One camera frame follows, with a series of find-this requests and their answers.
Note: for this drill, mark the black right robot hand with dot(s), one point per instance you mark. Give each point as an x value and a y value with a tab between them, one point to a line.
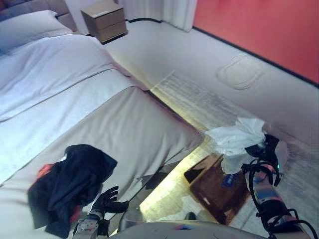
268	149

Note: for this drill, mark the white duvet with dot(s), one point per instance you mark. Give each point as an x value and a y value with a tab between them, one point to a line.
54	74

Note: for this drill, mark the grey striped rug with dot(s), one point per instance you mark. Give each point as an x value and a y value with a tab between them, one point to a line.
199	99

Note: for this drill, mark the brown bed frame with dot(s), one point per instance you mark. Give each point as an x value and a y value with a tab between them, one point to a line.
155	178

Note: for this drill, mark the white pleated curtain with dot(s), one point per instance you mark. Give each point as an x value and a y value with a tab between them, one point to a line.
162	12

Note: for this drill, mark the white oval floor mat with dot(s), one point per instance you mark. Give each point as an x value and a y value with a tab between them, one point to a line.
239	72

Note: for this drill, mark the brown two-drawer nightstand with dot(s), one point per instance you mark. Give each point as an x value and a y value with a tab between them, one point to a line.
104	21

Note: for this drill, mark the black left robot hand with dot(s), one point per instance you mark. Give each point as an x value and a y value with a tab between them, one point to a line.
109	203

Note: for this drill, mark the white pillow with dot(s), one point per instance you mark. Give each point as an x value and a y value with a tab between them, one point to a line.
30	27

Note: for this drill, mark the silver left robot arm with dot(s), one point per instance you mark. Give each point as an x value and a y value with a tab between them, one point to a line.
87	226

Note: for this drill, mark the white garment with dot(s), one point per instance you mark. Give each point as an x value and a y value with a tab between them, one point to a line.
234	142

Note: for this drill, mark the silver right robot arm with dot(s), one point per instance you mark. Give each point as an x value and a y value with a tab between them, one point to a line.
269	196

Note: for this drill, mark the grey robot left leg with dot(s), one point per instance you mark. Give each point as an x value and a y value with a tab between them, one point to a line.
134	217

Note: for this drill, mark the red garment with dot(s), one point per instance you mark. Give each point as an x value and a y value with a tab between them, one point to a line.
45	171

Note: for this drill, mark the beige bed runner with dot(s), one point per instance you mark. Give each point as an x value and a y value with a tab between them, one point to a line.
139	129

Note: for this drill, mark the black garment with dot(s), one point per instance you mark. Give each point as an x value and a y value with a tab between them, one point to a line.
72	179

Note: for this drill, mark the brown laundry basket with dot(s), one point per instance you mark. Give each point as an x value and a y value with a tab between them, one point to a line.
211	191

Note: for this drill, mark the grey robot torso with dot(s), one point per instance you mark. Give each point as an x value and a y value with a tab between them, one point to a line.
187	230

